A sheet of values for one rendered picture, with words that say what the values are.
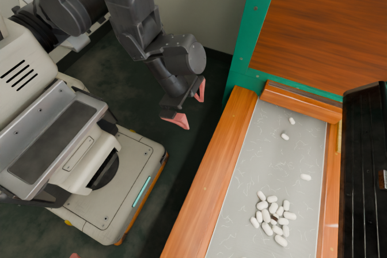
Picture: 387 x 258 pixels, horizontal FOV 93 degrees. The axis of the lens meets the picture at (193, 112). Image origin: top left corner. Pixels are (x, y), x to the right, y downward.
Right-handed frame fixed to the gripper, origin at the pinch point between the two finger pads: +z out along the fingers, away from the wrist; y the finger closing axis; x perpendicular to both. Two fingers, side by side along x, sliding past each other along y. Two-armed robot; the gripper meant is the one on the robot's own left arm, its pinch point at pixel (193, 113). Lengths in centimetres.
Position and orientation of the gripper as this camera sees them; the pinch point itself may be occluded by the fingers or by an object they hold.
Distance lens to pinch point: 50.3
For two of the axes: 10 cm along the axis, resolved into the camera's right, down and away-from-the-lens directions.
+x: -8.1, -0.8, 5.8
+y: 4.2, -7.8, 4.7
